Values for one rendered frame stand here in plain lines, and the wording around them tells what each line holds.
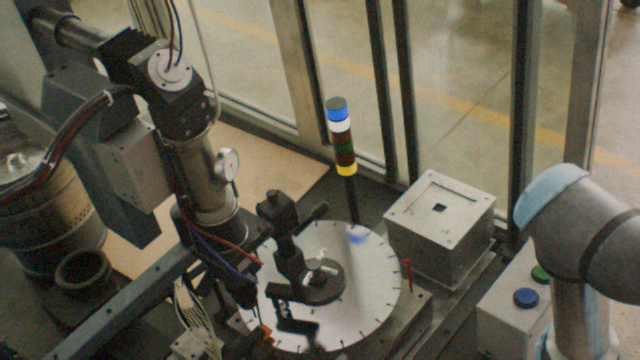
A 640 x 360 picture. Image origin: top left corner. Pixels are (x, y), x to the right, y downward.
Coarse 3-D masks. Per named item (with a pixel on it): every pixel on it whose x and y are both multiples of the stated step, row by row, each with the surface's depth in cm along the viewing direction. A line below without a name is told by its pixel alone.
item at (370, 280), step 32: (320, 224) 159; (352, 224) 158; (352, 256) 151; (384, 256) 150; (352, 288) 145; (384, 288) 144; (256, 320) 143; (288, 320) 142; (320, 320) 141; (352, 320) 140; (384, 320) 139
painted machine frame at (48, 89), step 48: (0, 0) 115; (48, 0) 116; (0, 48) 129; (48, 48) 119; (0, 96) 144; (48, 96) 110; (48, 144) 144; (96, 192) 122; (144, 240) 123; (144, 288) 141; (192, 288) 155; (0, 336) 173; (96, 336) 135
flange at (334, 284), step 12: (324, 264) 149; (336, 264) 149; (300, 276) 148; (324, 276) 145; (336, 276) 147; (312, 288) 145; (324, 288) 145; (336, 288) 145; (312, 300) 143; (324, 300) 143
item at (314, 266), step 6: (324, 252) 147; (318, 258) 146; (306, 264) 145; (312, 264) 144; (318, 264) 144; (312, 270) 143; (318, 270) 144; (324, 270) 143; (330, 270) 143; (336, 270) 143; (306, 276) 143; (312, 276) 145; (318, 276) 145; (306, 282) 142
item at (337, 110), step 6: (330, 102) 155; (336, 102) 155; (342, 102) 155; (330, 108) 154; (336, 108) 154; (342, 108) 154; (330, 114) 155; (336, 114) 154; (342, 114) 155; (336, 120) 155
